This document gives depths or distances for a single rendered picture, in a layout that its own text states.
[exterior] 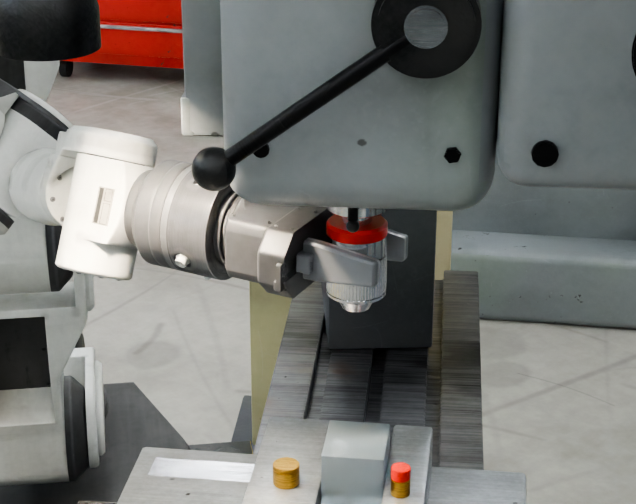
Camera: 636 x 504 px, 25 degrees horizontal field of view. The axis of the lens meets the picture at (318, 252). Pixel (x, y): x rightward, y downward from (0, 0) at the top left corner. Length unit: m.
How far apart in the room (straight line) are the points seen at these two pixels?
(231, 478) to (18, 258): 0.53
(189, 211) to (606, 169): 0.34
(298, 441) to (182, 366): 2.37
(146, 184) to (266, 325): 1.94
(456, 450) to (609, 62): 0.63
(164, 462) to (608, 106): 0.57
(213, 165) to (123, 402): 1.38
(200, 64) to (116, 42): 4.81
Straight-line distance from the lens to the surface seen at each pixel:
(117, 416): 2.28
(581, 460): 3.29
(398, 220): 1.61
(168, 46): 5.81
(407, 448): 1.27
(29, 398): 1.94
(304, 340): 1.69
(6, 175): 1.43
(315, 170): 1.00
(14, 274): 1.74
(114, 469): 2.15
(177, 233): 1.15
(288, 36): 0.97
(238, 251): 1.12
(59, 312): 1.79
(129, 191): 1.19
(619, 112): 0.96
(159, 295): 4.02
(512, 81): 0.96
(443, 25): 0.93
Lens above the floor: 1.69
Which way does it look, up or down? 23 degrees down
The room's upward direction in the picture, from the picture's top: straight up
